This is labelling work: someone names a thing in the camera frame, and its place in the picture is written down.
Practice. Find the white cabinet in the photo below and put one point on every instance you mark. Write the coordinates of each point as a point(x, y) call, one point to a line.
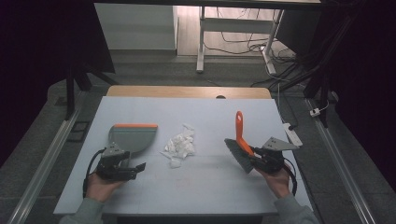
point(137, 28)

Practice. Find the small white plug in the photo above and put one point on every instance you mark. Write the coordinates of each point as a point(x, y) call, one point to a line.
point(315, 112)

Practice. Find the black curtain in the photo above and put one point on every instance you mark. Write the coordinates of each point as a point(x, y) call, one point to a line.
point(37, 62)
point(367, 77)

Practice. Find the black stand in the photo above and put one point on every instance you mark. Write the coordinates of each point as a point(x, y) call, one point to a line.
point(320, 84)
point(74, 81)

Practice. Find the pile of white paper scraps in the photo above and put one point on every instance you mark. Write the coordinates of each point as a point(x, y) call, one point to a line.
point(181, 145)

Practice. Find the person's right hand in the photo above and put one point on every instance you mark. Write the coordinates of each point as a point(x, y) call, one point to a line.
point(278, 183)

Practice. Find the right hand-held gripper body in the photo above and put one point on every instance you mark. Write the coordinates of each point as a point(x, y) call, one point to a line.
point(274, 157)

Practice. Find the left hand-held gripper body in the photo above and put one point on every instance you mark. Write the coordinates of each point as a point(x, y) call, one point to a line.
point(110, 163)

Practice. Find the grey dustpan with orange edge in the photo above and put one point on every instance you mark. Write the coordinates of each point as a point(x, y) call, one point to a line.
point(135, 138)

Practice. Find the metal floor rail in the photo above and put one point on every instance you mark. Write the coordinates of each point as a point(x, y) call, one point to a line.
point(43, 168)
point(342, 168)

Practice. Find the white desk frame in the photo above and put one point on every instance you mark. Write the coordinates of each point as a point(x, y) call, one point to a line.
point(236, 25)

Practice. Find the person's left hand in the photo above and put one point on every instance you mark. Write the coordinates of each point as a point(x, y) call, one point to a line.
point(98, 188)

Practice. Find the pale grey tabletop board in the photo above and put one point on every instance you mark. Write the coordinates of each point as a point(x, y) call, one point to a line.
point(199, 189)

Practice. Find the wooden table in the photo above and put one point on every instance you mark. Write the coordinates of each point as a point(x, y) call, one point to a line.
point(174, 91)

